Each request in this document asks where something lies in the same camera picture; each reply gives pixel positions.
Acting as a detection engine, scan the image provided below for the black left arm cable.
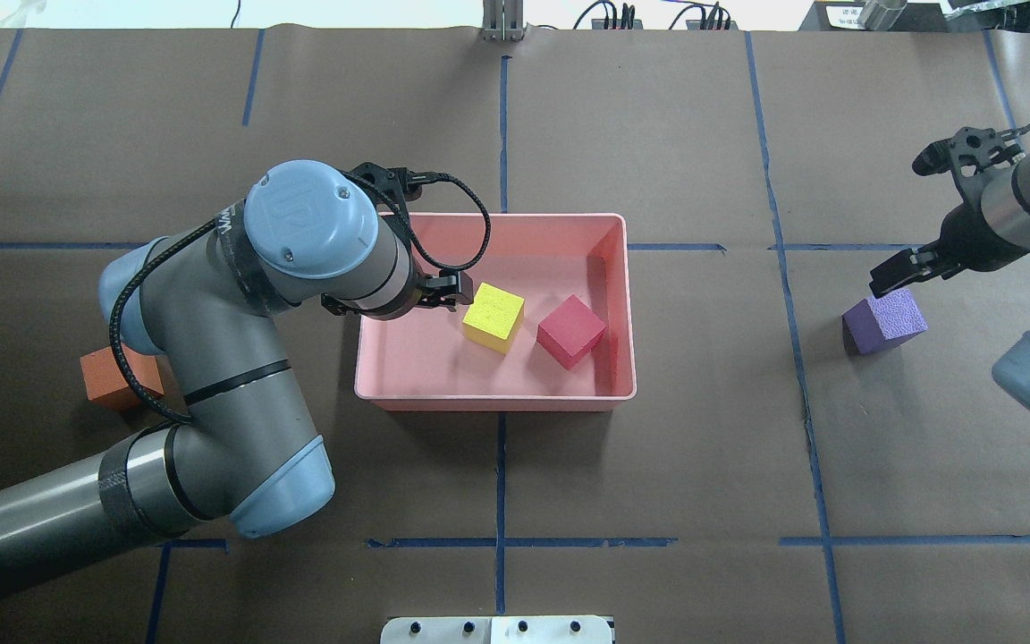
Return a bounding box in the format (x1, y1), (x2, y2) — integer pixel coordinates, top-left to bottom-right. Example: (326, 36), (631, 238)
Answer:
(110, 170), (492, 426)

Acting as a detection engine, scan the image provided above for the yellow foam block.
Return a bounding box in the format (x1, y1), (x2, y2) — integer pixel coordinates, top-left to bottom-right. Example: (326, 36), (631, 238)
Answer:
(461, 282), (526, 355)

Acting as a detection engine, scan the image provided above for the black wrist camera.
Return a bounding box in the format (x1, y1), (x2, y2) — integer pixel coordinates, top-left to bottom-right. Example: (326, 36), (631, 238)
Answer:
(911, 127), (1026, 178)
(346, 162), (442, 216)

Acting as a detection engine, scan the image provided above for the purple foam block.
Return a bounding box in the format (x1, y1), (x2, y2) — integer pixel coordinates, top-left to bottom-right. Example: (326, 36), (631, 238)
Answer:
(842, 289), (929, 355)

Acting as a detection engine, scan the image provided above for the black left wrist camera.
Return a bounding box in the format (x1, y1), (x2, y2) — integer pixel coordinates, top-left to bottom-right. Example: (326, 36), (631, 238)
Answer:
(346, 162), (442, 216)

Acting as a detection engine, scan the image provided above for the pink plastic bin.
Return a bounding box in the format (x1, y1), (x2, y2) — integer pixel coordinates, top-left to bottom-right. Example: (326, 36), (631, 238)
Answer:
(354, 213), (637, 411)

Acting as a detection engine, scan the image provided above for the red foam block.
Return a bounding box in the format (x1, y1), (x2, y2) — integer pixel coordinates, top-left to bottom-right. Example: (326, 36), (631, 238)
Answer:
(536, 294), (608, 370)

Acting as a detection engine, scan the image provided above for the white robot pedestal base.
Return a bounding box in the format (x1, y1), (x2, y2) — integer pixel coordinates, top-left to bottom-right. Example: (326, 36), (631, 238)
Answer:
(379, 614), (616, 643)

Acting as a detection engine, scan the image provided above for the aluminium frame post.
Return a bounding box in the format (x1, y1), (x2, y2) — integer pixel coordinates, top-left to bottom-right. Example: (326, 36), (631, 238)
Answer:
(479, 0), (526, 42)

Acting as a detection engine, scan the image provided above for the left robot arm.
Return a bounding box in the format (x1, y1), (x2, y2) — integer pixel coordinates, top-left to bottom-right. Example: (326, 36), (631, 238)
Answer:
(0, 160), (492, 598)

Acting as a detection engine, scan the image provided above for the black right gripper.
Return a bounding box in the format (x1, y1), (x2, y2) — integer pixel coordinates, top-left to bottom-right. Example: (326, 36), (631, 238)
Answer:
(869, 208), (999, 299)

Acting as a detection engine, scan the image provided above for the orange foam block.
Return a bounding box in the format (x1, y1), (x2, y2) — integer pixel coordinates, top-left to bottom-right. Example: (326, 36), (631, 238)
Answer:
(79, 346), (165, 411)

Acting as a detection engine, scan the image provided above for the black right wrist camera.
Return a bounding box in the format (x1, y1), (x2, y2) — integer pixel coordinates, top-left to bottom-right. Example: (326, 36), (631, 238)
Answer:
(911, 127), (1026, 178)

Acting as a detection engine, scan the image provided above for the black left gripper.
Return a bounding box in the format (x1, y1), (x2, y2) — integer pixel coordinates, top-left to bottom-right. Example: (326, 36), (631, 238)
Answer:
(320, 268), (475, 319)

